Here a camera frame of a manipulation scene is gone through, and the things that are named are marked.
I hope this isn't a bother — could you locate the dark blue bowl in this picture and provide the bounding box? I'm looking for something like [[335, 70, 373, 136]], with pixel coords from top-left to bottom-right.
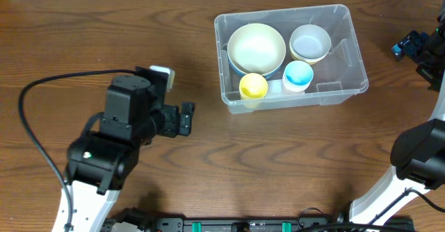
[[230, 65, 281, 79], [228, 58, 283, 79]]

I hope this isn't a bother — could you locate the yellow cup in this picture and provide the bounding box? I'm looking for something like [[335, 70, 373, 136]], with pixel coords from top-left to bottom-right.
[[239, 73, 268, 99], [241, 97, 264, 109]]

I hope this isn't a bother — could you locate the yellow small bowl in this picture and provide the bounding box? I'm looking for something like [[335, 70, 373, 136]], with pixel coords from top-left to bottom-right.
[[290, 49, 327, 65]]

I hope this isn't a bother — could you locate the cream large bowl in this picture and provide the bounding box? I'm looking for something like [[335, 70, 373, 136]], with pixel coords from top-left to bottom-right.
[[227, 23, 286, 75]]

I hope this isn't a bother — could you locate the grey small bowl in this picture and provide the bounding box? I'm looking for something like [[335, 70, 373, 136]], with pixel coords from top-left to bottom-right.
[[289, 24, 332, 60]]

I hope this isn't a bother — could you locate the light blue cup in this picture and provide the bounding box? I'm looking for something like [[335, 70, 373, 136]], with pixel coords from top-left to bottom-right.
[[283, 60, 314, 86]]

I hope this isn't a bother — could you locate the pale green cup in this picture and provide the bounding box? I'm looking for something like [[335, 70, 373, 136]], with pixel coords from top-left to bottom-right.
[[282, 76, 310, 88]]

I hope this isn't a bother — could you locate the pink cup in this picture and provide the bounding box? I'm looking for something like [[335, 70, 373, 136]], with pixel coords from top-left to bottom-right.
[[283, 86, 307, 94]]

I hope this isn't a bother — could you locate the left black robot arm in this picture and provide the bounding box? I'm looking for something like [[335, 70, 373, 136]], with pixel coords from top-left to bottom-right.
[[53, 65, 195, 231]]

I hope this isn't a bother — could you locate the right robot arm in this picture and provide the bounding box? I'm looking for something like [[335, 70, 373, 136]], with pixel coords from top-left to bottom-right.
[[329, 11, 444, 231]]

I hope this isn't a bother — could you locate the clear plastic storage container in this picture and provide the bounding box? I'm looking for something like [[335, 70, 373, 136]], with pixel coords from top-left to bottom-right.
[[214, 4, 369, 114]]

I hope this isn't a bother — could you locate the white label sticker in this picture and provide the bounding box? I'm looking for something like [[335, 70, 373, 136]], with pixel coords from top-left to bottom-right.
[[266, 79, 284, 98]]

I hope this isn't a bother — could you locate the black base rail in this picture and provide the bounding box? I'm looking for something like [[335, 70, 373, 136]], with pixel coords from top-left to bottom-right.
[[100, 207, 414, 232]]

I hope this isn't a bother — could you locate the left black cable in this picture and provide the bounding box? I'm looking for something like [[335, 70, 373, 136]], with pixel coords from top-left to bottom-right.
[[17, 69, 138, 232]]

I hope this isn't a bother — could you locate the black cable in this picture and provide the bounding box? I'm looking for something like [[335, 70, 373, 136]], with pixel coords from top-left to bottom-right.
[[17, 69, 138, 232], [297, 186, 445, 228]]

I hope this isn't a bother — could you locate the right black cable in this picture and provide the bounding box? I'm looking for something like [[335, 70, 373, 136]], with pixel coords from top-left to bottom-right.
[[297, 186, 445, 228]]

